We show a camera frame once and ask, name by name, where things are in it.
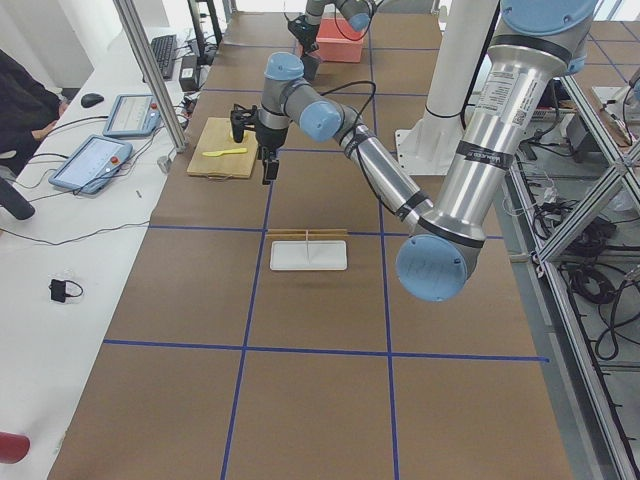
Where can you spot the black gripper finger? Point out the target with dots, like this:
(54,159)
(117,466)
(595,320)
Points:
(270,165)

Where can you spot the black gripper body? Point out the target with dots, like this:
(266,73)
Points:
(306,36)
(269,138)

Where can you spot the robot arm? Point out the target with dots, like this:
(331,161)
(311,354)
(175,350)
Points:
(494,64)
(359,14)

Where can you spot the yellow plastic knife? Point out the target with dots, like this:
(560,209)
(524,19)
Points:
(218,153)

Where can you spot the pink plastic bin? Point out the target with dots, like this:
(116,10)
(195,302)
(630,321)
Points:
(339,42)

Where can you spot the wooden cutting board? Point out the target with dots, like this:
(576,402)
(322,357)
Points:
(216,135)

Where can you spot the white rectangular tray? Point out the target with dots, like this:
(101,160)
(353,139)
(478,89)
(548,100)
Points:
(318,255)

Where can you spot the black power adapter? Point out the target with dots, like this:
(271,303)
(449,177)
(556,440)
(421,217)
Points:
(189,75)

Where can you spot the far teach pendant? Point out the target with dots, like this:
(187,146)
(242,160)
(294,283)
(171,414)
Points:
(132,116)

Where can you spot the teach pendant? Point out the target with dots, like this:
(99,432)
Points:
(132,116)
(92,165)

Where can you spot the black keyboard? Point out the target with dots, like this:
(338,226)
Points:
(164,51)

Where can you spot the near teach pendant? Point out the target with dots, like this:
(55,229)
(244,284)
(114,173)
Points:
(92,165)

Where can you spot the black computer mouse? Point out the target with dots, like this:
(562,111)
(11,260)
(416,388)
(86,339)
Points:
(90,100)

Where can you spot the seated person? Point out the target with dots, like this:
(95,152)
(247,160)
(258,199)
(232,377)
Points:
(29,112)

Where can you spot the small black clip device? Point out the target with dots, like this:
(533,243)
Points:
(62,290)

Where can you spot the red cylinder bottle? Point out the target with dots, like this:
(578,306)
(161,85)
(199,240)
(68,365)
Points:
(13,447)

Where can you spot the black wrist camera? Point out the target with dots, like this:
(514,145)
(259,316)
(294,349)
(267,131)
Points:
(242,119)

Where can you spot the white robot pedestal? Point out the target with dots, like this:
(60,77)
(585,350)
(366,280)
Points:
(429,147)

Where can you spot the aluminium frame post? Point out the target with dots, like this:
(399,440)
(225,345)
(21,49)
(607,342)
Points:
(140,46)

